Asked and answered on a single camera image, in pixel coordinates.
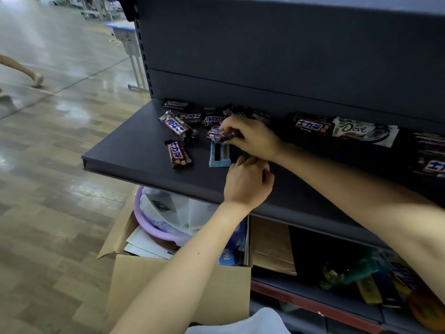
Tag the person's left hand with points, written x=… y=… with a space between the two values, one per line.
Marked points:
x=248 y=184

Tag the person's right hand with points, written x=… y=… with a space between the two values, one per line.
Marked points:
x=259 y=139

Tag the light blue Dove bar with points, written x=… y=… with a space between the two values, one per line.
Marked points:
x=219 y=154

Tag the pile of mixed chocolate bars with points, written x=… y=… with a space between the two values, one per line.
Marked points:
x=177 y=126

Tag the dark grey metal shelf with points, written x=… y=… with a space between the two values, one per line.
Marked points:
x=278 y=48

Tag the Dove bar blue white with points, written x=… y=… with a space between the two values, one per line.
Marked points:
x=361 y=130

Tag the person's right forearm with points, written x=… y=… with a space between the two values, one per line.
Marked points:
x=375 y=198

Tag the person's left forearm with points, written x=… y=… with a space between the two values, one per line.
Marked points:
x=180 y=274

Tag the blue printed package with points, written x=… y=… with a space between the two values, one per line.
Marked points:
x=236 y=246

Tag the flat cardboard piece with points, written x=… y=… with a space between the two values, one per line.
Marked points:
x=271 y=245

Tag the clear plastic bag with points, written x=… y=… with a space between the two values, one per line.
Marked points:
x=187 y=212

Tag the purple plastic basin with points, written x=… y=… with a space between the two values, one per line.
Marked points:
x=153 y=233

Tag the teal plastic bottle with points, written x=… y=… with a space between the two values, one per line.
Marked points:
x=361 y=271

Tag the cardboard box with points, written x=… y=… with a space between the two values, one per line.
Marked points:
x=139 y=281

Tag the grey school desk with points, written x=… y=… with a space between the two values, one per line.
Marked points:
x=130 y=48

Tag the yellow plastic bottle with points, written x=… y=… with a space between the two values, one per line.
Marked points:
x=369 y=290

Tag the dark blue carton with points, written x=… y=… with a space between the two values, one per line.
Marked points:
x=387 y=288

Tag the orange blue detergent bag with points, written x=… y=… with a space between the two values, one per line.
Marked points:
x=403 y=271

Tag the orange plastic tub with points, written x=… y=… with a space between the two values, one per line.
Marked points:
x=427 y=309

